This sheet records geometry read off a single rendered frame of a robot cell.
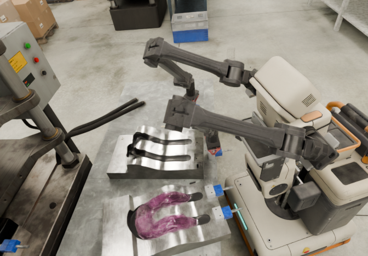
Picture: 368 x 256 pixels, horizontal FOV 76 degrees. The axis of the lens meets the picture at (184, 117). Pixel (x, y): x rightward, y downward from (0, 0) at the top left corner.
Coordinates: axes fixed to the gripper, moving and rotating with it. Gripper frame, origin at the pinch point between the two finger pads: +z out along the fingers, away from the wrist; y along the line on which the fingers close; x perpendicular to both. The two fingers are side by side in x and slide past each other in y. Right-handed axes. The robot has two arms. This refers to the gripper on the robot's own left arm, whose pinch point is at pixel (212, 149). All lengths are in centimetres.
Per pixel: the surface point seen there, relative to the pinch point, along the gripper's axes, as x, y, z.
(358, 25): 251, -231, 55
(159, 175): -29.4, 10.7, 1.0
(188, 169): -14.1, 12.9, -4.2
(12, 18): -260, -319, 15
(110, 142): -60, -20, 5
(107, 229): -50, 38, -6
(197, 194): -11.3, 24.8, -0.2
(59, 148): -80, -6, -10
